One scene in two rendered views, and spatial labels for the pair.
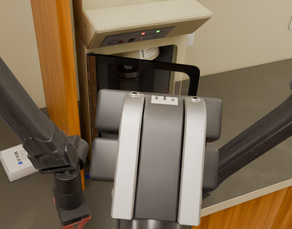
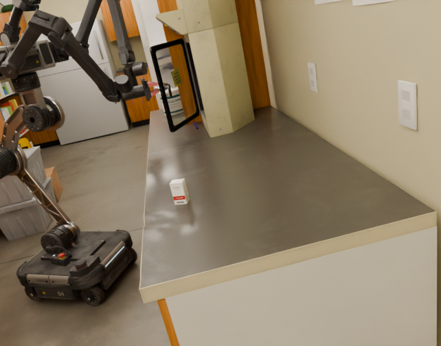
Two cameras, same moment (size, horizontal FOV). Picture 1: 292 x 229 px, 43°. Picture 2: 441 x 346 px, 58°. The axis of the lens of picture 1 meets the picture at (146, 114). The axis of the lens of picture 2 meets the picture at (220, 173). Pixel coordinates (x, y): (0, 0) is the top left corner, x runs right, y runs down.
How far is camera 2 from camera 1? 2.48 m
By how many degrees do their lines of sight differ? 92
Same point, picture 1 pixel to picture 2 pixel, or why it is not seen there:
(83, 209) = not seen: hidden behind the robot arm
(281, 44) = (399, 152)
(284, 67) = (358, 182)
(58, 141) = (121, 50)
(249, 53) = (364, 141)
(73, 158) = (123, 60)
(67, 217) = not seen: hidden behind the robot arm
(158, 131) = not seen: outside the picture
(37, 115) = (119, 36)
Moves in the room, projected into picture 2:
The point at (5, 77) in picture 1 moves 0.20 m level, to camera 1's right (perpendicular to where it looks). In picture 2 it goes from (115, 18) to (93, 20)
